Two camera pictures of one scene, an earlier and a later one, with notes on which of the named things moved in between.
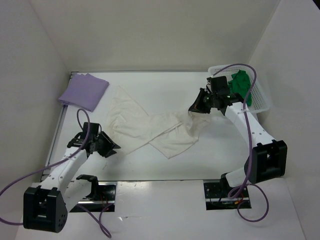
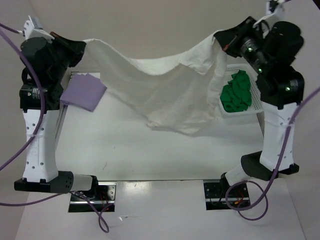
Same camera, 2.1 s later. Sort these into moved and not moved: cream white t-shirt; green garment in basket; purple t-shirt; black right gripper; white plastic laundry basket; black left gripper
Moved: black left gripper; black right gripper; cream white t-shirt
Not moved: green garment in basket; white plastic laundry basket; purple t-shirt
